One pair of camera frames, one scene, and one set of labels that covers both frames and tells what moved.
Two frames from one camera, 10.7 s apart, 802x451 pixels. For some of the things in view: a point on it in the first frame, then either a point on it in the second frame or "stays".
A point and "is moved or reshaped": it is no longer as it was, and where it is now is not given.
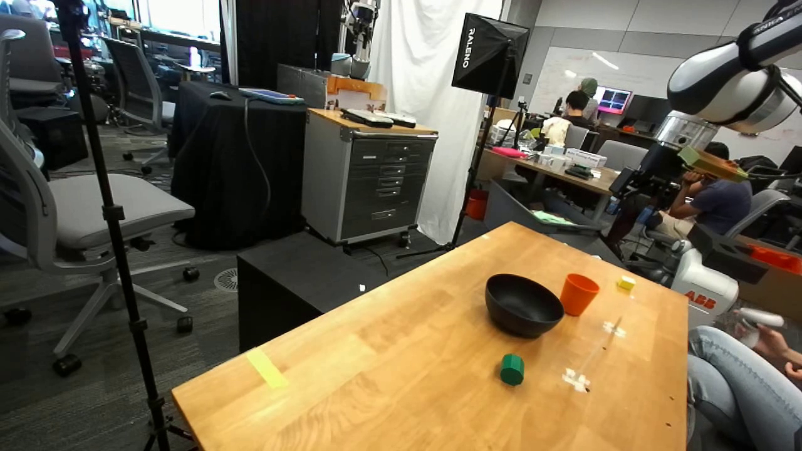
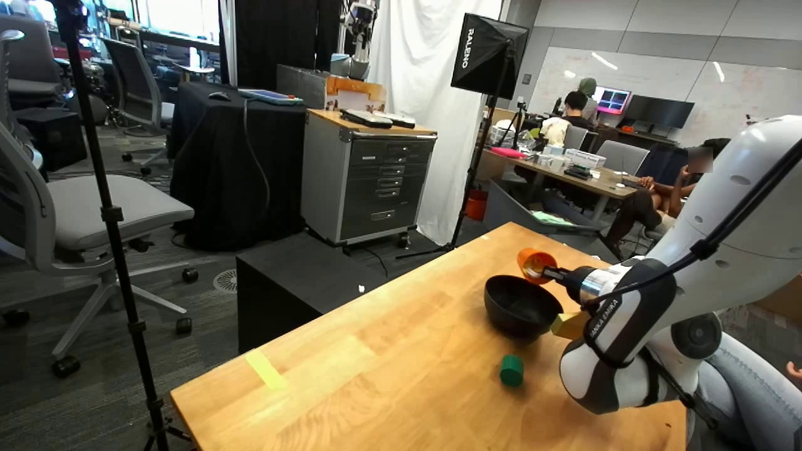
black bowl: [522, 308] stays
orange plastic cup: [578, 294] is moved or reshaped
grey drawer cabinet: [362, 171] stays
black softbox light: [490, 56] stays
